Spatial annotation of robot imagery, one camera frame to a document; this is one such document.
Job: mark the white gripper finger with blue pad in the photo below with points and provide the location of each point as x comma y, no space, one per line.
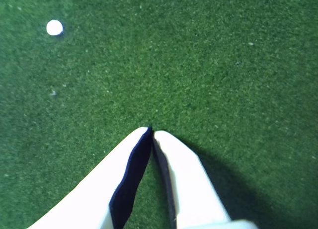
99,189

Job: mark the white gripper finger with dark pad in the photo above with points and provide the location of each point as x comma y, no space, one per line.
188,184

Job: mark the white golf ball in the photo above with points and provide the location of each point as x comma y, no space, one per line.
54,27

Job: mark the green artificial turf mat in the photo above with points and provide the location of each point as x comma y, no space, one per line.
174,65

